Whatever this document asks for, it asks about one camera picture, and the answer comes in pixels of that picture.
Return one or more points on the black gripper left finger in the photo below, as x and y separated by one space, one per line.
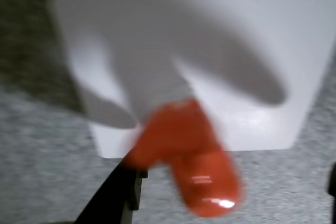
115 195

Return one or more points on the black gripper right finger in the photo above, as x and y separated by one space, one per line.
332 179

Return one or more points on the orange shrimp sushi toy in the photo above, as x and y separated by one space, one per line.
189 150

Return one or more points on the white card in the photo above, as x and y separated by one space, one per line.
236 24

